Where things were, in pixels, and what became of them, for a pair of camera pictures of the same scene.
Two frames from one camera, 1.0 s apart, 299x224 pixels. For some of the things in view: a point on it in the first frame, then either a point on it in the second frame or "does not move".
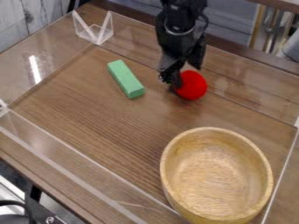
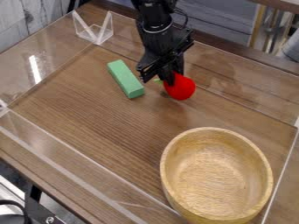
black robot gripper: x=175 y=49 -> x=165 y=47
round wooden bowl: x=217 y=177 does not move
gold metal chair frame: x=271 y=29 does not move
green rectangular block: x=126 y=79 does not move
